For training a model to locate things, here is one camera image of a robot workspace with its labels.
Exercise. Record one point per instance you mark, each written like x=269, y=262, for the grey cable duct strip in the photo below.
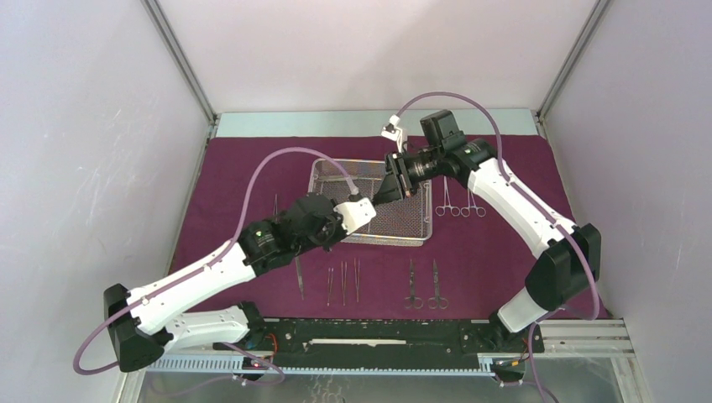
x=234, y=364

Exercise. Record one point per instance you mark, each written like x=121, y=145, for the grey scalpel handle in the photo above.
x=331, y=178
x=299, y=275

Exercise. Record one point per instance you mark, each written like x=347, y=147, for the right corner aluminium post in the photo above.
x=580, y=44

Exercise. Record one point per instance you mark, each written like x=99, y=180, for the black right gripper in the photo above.
x=390, y=189

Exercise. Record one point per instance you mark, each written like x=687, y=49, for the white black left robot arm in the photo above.
x=147, y=321

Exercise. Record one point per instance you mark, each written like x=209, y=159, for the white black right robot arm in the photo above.
x=567, y=255

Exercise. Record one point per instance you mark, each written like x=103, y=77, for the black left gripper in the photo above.
x=341, y=232

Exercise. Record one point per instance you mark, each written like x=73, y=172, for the left corner aluminium post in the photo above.
x=160, y=19

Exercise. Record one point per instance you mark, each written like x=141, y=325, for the steel surgical scissors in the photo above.
x=472, y=209

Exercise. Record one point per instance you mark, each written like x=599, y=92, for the corner aluminium post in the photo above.
x=580, y=44
x=160, y=19

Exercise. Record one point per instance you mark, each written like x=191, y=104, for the aluminium frame rail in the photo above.
x=291, y=335

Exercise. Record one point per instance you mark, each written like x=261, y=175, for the steel instrument tray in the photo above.
x=404, y=223

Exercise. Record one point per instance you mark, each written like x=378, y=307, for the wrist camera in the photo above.
x=356, y=212
x=440, y=130

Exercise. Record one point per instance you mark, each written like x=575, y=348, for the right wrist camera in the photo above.
x=440, y=130

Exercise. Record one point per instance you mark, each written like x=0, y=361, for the maroon surgical wrap cloth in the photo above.
x=482, y=261

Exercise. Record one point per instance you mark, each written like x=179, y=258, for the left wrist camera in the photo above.
x=356, y=212

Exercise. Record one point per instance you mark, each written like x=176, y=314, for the steel forceps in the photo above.
x=437, y=301
x=446, y=206
x=412, y=301

